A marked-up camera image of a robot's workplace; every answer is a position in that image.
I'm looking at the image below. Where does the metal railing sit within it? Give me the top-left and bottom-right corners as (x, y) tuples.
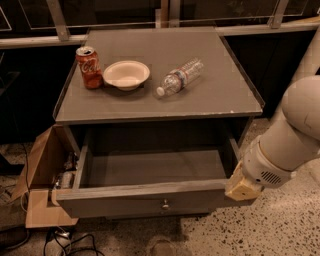
(0, 0), (320, 50)

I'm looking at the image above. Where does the white paper bowl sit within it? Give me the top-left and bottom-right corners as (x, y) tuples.
(103, 61), (150, 91)

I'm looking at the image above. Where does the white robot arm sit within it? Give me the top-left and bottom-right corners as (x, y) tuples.
(225, 28), (320, 201)

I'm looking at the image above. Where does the red cola can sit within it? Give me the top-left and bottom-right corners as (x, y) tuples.
(76, 46), (103, 89)

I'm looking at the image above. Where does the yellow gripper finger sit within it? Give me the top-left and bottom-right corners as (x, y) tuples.
(225, 162), (263, 201)

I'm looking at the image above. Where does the grey drawer cabinet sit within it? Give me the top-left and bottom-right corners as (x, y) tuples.
(52, 26), (266, 221)

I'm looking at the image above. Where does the black floor cable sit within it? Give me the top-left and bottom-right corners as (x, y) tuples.
(43, 228), (106, 256)

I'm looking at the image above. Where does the grey top drawer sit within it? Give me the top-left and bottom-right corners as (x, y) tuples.
(56, 139), (239, 219)

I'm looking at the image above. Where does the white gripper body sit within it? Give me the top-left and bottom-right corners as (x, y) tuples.
(243, 136), (296, 188)

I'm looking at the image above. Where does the clear plastic water bottle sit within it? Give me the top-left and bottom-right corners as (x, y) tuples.
(156, 58), (204, 97)

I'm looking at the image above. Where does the brown cardboard box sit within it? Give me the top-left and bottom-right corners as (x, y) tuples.
(11, 125), (78, 228)

